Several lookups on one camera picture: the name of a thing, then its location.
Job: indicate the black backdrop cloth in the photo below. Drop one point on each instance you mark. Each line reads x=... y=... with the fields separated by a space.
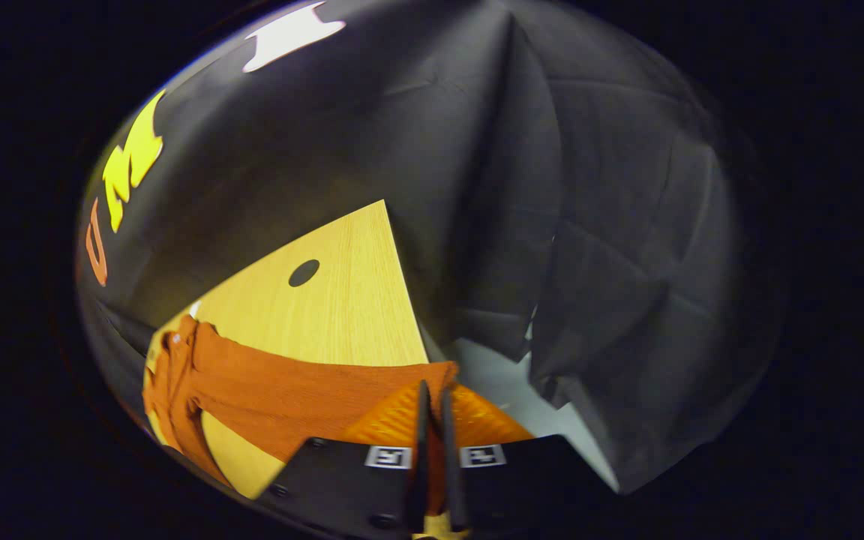
x=522 y=187

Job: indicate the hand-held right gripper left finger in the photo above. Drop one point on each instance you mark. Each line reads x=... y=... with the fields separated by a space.
x=334 y=480

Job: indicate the rust orange button-up garment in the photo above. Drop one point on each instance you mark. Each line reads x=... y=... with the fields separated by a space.
x=267 y=397

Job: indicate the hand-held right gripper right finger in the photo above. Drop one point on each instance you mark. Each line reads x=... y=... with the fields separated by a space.
x=522 y=480

